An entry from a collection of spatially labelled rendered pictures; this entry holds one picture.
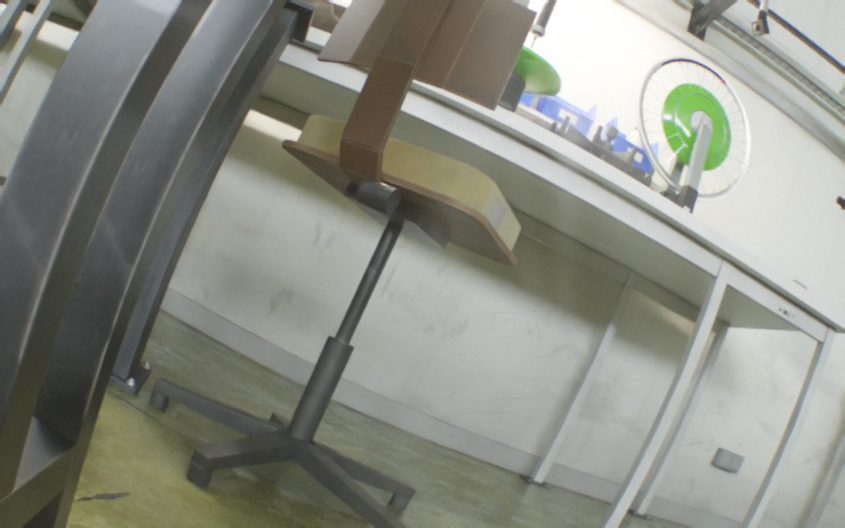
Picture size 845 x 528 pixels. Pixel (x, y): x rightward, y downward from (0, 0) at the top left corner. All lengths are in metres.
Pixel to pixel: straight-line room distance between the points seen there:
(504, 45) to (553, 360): 1.74
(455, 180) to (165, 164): 0.62
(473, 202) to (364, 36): 0.32
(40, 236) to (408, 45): 0.81
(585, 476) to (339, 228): 1.37
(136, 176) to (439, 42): 0.65
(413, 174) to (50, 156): 0.81
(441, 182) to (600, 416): 1.81
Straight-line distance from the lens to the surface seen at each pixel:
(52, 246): 0.34
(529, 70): 1.67
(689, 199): 2.12
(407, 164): 1.08
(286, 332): 2.54
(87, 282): 0.53
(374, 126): 1.04
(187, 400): 1.31
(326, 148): 1.15
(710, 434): 3.01
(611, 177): 1.70
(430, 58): 1.06
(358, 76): 1.71
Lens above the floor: 0.38
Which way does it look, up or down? 5 degrees up
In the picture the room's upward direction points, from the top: 25 degrees clockwise
